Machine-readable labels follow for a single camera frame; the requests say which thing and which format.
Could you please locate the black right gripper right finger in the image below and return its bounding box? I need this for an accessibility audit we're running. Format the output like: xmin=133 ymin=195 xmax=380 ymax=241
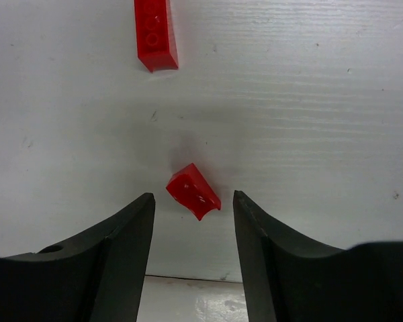
xmin=233 ymin=191 xmax=403 ymax=321

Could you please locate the small red lego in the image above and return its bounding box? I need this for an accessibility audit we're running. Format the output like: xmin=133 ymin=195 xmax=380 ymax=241
xmin=166 ymin=163 xmax=222 ymax=221
xmin=134 ymin=0 xmax=179 ymax=72

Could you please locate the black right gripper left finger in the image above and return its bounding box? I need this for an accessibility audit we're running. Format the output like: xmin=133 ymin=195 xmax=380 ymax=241
xmin=0 ymin=193 xmax=155 ymax=321

